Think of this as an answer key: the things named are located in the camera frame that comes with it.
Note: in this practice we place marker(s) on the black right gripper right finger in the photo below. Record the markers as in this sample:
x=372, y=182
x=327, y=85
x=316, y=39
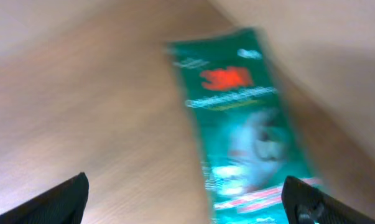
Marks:
x=304, y=204

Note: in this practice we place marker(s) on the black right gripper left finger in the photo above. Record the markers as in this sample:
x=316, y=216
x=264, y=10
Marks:
x=62, y=204

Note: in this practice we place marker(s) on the green 3M glove package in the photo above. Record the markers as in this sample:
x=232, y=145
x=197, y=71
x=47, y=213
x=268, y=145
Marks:
x=246, y=140

